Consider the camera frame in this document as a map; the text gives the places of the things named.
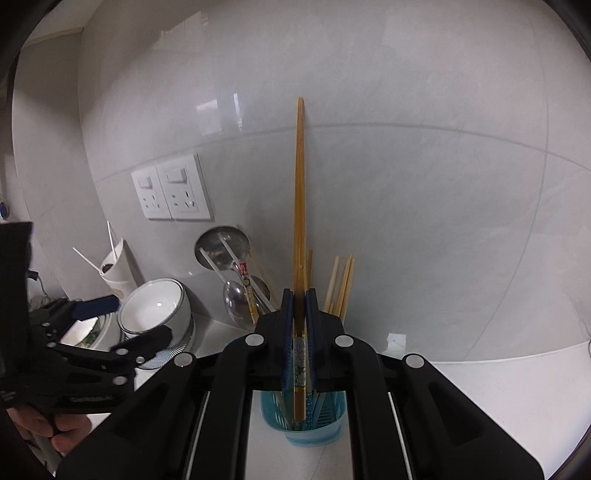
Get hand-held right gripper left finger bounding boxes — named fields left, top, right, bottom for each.
left=55, top=288, right=296, bottom=480

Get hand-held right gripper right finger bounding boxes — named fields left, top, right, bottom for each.
left=305, top=288, right=543, bottom=480

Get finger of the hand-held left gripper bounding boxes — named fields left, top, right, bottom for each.
left=28, top=294, right=121, bottom=343
left=46, top=325, right=173, bottom=387

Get row of bamboo chopsticks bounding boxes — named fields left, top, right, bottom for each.
left=333, top=255, right=352, bottom=317

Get blue plastic utensil holder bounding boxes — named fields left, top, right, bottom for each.
left=259, top=390, right=348, bottom=446

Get floral band wooden chopstick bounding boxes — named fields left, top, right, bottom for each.
left=292, top=96, right=309, bottom=422

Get person's left hand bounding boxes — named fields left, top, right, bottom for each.
left=7, top=406, right=93, bottom=457

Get paper cup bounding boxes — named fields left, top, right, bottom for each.
left=99, top=237, right=137, bottom=301

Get blue striped plate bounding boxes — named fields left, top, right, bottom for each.
left=139, top=318, right=197, bottom=370

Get white printed bowl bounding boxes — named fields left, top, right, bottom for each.
left=117, top=277, right=192, bottom=352

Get metal spoon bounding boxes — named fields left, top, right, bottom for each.
left=222, top=279, right=259, bottom=326

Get metal ladle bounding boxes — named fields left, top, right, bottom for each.
left=194, top=226, right=252, bottom=274

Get white wall socket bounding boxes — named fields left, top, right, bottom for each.
left=130, top=161, right=174, bottom=220
left=157, top=153, right=215, bottom=221

